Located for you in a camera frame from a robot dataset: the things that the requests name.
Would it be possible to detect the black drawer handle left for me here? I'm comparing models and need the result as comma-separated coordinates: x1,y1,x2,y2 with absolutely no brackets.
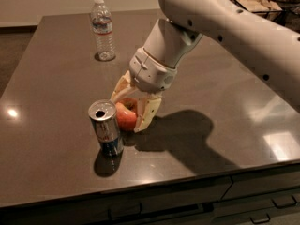
108,202,143,221

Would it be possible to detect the black wire napkin basket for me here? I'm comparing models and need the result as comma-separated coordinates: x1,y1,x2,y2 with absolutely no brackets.
231,0,282,21

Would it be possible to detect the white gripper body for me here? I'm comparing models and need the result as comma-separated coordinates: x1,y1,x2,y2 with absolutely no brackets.
129,48,177,94

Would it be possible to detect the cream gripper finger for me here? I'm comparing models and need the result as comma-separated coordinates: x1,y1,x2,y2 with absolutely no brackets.
111,71,137,103
134,93,162,133

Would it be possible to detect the black drawer handle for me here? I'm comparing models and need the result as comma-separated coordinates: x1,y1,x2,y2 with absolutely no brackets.
249,214,271,225
108,202,143,221
272,195,298,209

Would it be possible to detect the black drawer handle right lower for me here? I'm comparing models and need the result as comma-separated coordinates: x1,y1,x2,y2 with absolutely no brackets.
249,214,271,225

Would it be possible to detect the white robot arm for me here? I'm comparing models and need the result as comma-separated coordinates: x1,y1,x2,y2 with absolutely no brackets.
111,0,300,132

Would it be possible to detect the clear plastic water bottle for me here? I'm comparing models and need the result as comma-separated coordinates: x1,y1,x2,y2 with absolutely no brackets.
90,0,115,61

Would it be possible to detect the silver blue redbull can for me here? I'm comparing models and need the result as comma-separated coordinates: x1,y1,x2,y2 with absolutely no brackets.
88,99,123,157

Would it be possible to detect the red apple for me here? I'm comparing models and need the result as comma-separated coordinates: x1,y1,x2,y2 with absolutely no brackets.
115,97,137,131

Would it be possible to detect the black drawer handle right upper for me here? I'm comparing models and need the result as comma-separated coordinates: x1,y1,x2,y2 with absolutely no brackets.
272,195,298,209

